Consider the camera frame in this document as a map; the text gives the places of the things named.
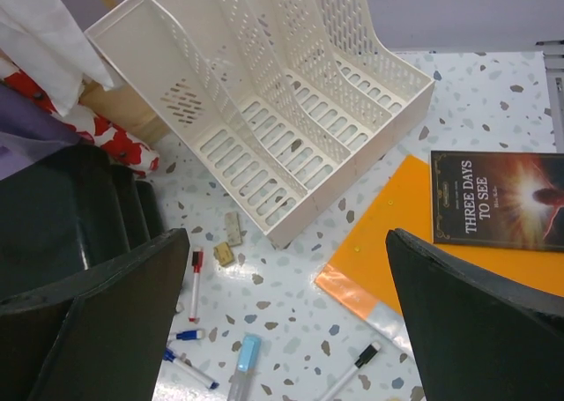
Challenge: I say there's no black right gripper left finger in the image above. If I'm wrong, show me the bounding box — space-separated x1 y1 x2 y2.
1 229 189 400

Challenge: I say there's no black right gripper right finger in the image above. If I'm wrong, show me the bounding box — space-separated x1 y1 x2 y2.
386 228 563 400

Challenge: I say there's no black drawer cabinet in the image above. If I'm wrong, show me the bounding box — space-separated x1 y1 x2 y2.
1 145 165 298

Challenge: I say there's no yellow eraser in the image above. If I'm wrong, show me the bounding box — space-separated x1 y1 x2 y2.
213 241 234 267

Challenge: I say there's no blue capped highlighter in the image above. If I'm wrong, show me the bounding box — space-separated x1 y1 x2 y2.
226 334 262 401

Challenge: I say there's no grey worn eraser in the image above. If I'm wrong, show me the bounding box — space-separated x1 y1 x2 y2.
225 212 242 247

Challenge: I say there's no blue marker cap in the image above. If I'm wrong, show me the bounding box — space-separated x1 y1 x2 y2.
168 329 205 341

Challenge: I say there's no blue whiteboard marker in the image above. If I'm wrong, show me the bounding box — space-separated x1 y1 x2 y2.
163 348 219 390

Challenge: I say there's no black whiteboard marker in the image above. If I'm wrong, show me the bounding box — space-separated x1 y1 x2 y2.
319 341 382 401

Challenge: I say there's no red capped whiteboard marker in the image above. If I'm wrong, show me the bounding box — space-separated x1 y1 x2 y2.
189 247 204 323

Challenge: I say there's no orange clip folder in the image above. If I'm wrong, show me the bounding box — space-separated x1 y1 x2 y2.
316 151 563 353

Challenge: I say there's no dark hardcover book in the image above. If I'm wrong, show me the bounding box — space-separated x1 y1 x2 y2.
430 151 563 252

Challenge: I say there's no purple t-shirt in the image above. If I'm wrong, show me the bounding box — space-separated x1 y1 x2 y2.
0 85 80 180

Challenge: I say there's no red floral white garment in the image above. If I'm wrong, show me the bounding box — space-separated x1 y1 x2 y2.
1 57 160 176

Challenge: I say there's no wooden clothes rack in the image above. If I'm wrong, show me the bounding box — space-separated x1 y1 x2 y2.
81 0 169 145

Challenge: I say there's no white plastic file organizer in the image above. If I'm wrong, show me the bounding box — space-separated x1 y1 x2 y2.
86 0 434 248

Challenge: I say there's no white shirt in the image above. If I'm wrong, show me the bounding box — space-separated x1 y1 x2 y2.
1 0 122 115

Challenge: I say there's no aluminium frame rail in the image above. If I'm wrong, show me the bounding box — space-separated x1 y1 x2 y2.
536 40 564 152

